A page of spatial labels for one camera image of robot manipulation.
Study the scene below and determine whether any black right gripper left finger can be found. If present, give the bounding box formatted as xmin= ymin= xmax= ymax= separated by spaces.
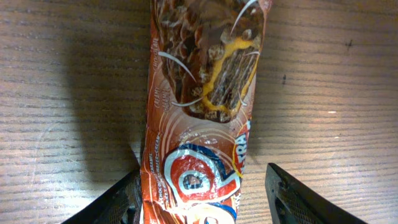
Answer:
xmin=62 ymin=170 xmax=142 ymax=224

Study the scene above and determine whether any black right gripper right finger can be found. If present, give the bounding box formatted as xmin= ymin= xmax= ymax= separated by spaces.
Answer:
xmin=265 ymin=163 xmax=366 ymax=224

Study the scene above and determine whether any red chocolate bar wrapper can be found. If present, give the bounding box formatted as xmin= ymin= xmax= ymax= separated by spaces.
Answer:
xmin=141 ymin=0 xmax=272 ymax=223

